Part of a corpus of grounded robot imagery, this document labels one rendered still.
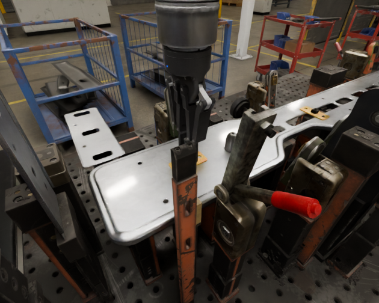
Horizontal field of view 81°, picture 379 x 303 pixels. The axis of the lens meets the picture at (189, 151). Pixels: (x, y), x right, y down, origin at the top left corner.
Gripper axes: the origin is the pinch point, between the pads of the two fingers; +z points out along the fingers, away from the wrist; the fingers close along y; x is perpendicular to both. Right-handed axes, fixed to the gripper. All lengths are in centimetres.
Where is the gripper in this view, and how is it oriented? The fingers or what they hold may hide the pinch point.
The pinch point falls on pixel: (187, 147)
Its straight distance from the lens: 47.1
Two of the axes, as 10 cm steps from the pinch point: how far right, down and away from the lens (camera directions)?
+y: -5.3, -5.3, 6.6
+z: 0.0, 7.8, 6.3
